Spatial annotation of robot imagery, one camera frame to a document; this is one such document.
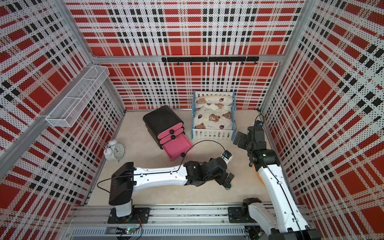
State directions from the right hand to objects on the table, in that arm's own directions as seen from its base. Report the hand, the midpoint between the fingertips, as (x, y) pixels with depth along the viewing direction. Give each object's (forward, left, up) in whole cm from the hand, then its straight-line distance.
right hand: (247, 137), depth 76 cm
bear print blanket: (+33, +16, -15) cm, 39 cm away
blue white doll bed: (+14, +10, -18) cm, 25 cm away
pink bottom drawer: (+6, +40, -20) cm, 46 cm away
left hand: (-13, +11, -9) cm, 19 cm away
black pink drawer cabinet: (+11, +45, -6) cm, 47 cm away
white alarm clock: (0, +76, -13) cm, 77 cm away
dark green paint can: (-19, +10, -18) cm, 28 cm away
